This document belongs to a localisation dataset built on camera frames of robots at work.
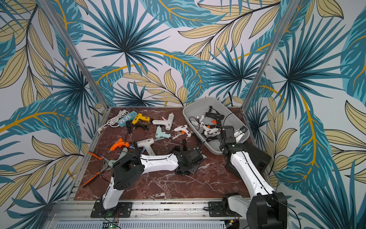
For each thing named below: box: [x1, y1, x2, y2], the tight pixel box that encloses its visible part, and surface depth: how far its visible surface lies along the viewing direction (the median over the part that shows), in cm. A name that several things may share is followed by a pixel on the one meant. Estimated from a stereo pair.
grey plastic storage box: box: [182, 97, 251, 156], surface depth 111 cm
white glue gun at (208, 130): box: [200, 122, 217, 136], surface depth 103 cm
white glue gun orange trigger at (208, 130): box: [200, 121, 219, 136], surface depth 103 cm
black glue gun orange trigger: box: [202, 111, 225, 127], surface depth 112 cm
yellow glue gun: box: [132, 113, 151, 125], surface depth 112 cm
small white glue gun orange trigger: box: [171, 124, 192, 138], surface depth 106 cm
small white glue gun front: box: [191, 114, 205, 128], surface depth 109 cm
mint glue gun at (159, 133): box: [155, 124, 172, 139], surface depth 103 cm
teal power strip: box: [117, 110, 138, 128], surface depth 109 cm
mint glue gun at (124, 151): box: [108, 146, 129, 168], surface depth 94 cm
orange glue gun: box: [107, 137, 131, 155], surface depth 97 cm
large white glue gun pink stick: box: [152, 112, 175, 131], surface depth 108 cm
